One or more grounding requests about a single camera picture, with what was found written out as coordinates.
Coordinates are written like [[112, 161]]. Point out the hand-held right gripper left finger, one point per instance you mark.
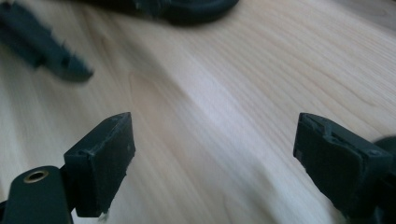
[[102, 168]]

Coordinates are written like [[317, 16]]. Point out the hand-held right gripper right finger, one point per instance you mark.
[[336, 165]]

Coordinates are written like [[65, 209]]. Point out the black slipper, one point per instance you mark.
[[202, 12]]

